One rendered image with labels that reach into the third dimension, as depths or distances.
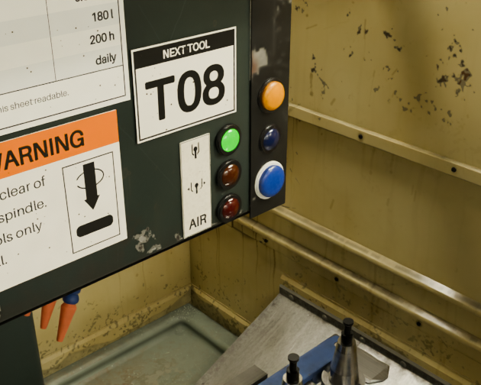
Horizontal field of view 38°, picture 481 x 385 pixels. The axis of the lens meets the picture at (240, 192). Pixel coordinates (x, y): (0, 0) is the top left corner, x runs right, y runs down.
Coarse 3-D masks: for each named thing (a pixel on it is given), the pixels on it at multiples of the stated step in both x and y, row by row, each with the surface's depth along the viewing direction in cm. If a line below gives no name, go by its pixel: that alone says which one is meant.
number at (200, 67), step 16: (192, 64) 53; (208, 64) 54; (224, 64) 55; (176, 80) 52; (192, 80) 53; (208, 80) 54; (224, 80) 56; (176, 96) 53; (192, 96) 54; (208, 96) 55; (224, 96) 56; (176, 112) 53; (192, 112) 54
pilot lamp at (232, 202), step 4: (228, 200) 60; (232, 200) 60; (236, 200) 61; (224, 204) 60; (228, 204) 60; (232, 204) 60; (236, 204) 61; (224, 208) 60; (228, 208) 60; (232, 208) 60; (236, 208) 61; (224, 212) 60; (228, 212) 60; (232, 212) 61; (236, 212) 61; (224, 216) 61; (228, 216) 61; (232, 216) 61
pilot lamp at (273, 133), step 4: (268, 132) 61; (272, 132) 61; (276, 132) 61; (268, 136) 61; (272, 136) 61; (276, 136) 61; (264, 140) 61; (268, 140) 61; (272, 140) 61; (276, 140) 62; (264, 144) 61; (268, 144) 61; (272, 144) 61; (276, 144) 62; (268, 148) 61; (272, 148) 62
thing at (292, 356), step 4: (288, 356) 91; (292, 356) 91; (296, 356) 91; (288, 360) 91; (292, 360) 90; (296, 360) 90; (292, 364) 91; (296, 364) 91; (288, 368) 92; (292, 368) 91; (296, 368) 91; (288, 372) 91; (292, 372) 91; (296, 372) 91; (288, 376) 92; (292, 376) 91; (296, 376) 91; (288, 380) 92; (292, 380) 91; (296, 380) 92
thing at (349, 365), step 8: (352, 344) 98; (336, 352) 99; (344, 352) 98; (352, 352) 98; (336, 360) 99; (344, 360) 99; (352, 360) 99; (336, 368) 100; (344, 368) 99; (352, 368) 99; (328, 376) 102; (336, 376) 100; (344, 376) 99; (352, 376) 100; (336, 384) 100; (344, 384) 100; (352, 384) 100
